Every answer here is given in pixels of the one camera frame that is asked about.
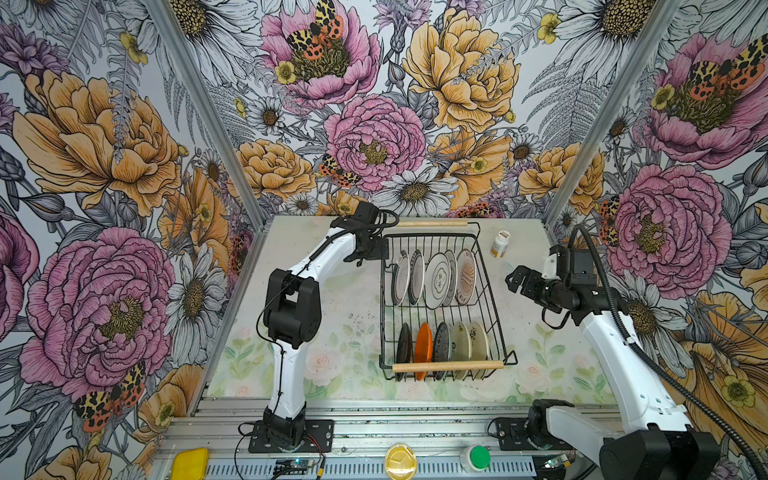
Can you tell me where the black wire dish rack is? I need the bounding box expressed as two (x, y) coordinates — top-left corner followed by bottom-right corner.
(379, 220), (519, 382)

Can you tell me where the black plate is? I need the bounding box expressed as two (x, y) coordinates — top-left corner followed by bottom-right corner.
(395, 323), (413, 364)

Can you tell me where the orange plate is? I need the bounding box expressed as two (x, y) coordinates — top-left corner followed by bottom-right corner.
(413, 323), (433, 364)

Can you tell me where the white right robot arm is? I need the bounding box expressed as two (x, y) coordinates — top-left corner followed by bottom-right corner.
(505, 246), (720, 479)

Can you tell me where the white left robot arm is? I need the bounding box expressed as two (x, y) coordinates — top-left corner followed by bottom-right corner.
(248, 202), (400, 455)

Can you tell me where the grey rimmed back plate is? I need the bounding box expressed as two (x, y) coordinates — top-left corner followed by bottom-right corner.
(391, 250), (410, 306)

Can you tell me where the dark rimmed back plate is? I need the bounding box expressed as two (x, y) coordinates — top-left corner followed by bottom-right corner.
(408, 249), (425, 305)

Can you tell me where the white pill bottle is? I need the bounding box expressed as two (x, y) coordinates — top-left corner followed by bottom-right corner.
(491, 230), (511, 258)

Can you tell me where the large white back plate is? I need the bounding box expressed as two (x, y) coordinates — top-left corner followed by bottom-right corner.
(424, 250), (457, 310)

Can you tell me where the brown patterned back plate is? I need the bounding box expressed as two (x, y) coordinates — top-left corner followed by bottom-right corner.
(455, 249), (477, 305)

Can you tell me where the cream plate front right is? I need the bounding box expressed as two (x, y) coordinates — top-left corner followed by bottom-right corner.
(469, 321), (489, 362)

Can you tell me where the cream plate front row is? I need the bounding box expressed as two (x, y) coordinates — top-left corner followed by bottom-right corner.
(451, 322), (471, 362)

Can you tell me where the blue floral patterned plate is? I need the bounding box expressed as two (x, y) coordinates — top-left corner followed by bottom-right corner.
(432, 321), (451, 363)

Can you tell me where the green push button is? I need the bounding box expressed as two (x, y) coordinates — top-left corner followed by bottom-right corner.
(459, 445), (491, 473)

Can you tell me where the small green circuit board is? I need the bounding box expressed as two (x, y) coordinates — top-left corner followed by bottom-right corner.
(272, 458), (316, 477)

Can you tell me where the yellow sponge block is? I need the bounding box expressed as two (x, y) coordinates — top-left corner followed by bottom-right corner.
(170, 448), (210, 480)

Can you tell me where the aluminium right corner post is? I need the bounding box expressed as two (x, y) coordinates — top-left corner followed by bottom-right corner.
(543, 0), (681, 230)

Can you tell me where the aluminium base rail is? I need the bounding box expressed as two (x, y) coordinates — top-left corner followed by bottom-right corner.
(149, 397), (556, 479)

